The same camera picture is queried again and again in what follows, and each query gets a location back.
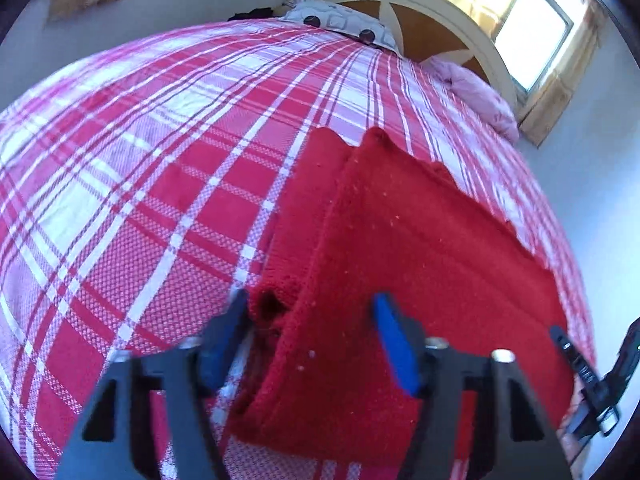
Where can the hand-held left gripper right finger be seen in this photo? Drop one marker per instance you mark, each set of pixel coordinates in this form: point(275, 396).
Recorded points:
point(397, 345)

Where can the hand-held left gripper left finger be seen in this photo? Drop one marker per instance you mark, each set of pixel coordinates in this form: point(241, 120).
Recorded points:
point(222, 345)

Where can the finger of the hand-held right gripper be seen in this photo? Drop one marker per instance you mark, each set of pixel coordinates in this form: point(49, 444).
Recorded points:
point(585, 372)

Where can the red embroidered knit sweater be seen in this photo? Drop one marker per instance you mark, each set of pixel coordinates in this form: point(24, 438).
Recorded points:
point(400, 240)

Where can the red white plaid bedspread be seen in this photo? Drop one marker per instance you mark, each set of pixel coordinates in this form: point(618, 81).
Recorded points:
point(150, 160)

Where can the pink floral pillow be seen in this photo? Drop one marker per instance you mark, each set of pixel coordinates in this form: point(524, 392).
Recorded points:
point(475, 90)

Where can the beige floral curtain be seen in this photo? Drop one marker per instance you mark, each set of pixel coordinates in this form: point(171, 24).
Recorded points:
point(565, 100)

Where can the cream and orange headboard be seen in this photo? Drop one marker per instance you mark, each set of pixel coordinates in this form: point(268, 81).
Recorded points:
point(430, 25)

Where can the grey patterned pillow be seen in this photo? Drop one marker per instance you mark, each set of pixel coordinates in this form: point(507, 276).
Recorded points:
point(340, 20)

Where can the window behind headboard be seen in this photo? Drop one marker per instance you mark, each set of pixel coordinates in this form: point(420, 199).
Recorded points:
point(530, 40)

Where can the dark cloth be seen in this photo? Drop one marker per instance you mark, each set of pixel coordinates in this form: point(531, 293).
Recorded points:
point(255, 13)

